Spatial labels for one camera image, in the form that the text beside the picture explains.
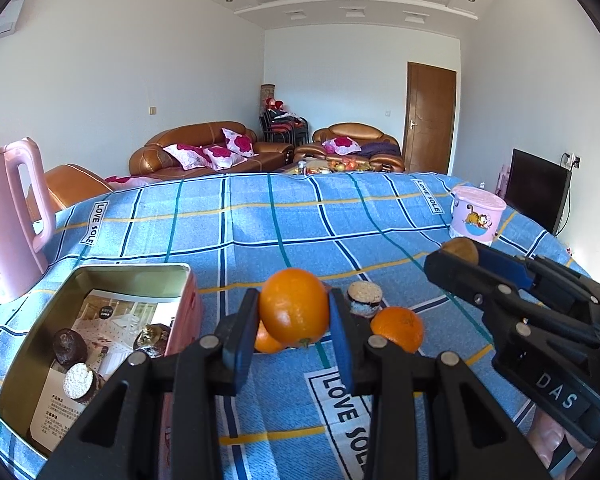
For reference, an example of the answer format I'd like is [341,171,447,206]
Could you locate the stack of dark chairs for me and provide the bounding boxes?
[258,110,311,145]

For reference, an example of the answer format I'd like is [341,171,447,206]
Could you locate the pink cartoon cup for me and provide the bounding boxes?
[450,185,507,247]

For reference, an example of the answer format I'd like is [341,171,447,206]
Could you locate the black television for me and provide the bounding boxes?
[504,148,570,236]

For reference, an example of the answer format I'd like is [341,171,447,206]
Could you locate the white magenta floral pillow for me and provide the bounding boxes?
[221,128,256,157]
[202,144,248,169]
[322,136,362,156]
[162,143,213,171]

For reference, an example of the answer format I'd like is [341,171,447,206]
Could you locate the person's right hand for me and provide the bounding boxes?
[527,405,588,478]

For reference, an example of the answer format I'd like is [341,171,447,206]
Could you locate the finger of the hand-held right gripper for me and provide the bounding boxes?
[472,245,600,307]
[424,250,600,348]

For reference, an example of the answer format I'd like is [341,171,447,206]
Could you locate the pink metal tin box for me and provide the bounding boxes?
[0,262,205,461]

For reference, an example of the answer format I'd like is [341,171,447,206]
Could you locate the brown leather chair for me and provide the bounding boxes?
[25,163,115,221]

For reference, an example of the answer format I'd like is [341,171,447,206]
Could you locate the brown leather armchair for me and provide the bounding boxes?
[294,122,406,173]

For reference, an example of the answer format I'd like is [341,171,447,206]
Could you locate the brown kiwi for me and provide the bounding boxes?
[440,237,480,266]

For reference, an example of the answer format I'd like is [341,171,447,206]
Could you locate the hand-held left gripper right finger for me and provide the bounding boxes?
[328,287,551,480]

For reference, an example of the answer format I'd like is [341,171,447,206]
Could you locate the white air conditioner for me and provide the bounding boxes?
[0,0,25,43]

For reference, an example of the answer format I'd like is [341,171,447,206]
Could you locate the brown wooden door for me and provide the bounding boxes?
[402,61,457,175]

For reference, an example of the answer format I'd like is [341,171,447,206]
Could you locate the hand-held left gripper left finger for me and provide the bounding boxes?
[37,288,261,480]

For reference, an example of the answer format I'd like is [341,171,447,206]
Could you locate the pink electric kettle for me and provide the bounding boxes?
[0,136,57,305]

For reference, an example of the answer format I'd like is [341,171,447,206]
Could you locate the long brown leather sofa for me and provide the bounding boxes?
[128,121,296,178]

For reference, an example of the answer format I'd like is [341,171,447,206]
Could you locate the printed paper leaflet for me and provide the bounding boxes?
[27,290,183,456]

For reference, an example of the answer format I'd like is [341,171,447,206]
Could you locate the blue plaid tablecloth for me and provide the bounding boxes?
[0,172,596,480]

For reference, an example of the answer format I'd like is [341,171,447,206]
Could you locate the cluttered coffee table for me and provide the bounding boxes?
[280,157,381,176]

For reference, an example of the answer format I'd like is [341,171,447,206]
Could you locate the purple cloth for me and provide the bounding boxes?
[360,141,401,157]

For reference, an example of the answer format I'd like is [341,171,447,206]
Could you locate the orange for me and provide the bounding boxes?
[254,319,288,354]
[370,306,425,354]
[258,267,331,348]

